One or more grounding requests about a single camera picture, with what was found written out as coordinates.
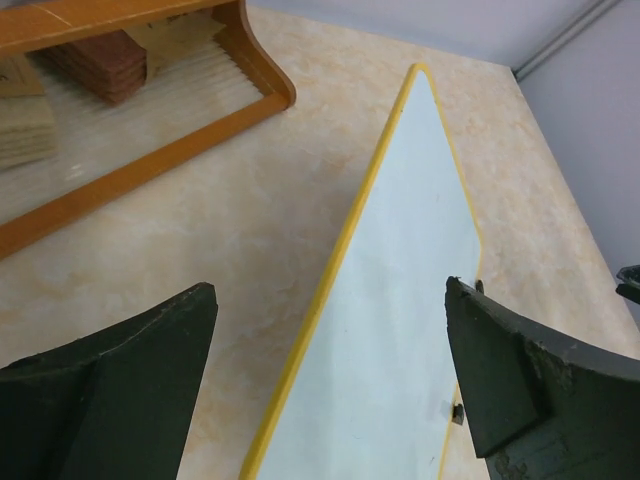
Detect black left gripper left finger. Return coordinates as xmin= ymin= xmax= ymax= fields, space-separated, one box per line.
xmin=1 ymin=282 xmax=218 ymax=480

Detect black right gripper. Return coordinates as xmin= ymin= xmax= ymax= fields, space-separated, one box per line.
xmin=616 ymin=265 xmax=640 ymax=305

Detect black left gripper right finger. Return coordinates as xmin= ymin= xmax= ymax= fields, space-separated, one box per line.
xmin=445 ymin=277 xmax=639 ymax=479

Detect yellow framed whiteboard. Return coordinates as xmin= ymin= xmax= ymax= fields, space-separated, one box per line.
xmin=240 ymin=63 xmax=482 ymax=479

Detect reddish brown sponge stack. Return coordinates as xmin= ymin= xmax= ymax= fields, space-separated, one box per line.
xmin=37 ymin=30 xmax=147 ymax=105

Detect orange wooden shelf rack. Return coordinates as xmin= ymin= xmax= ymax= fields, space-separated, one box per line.
xmin=1 ymin=1 xmax=296 ymax=256

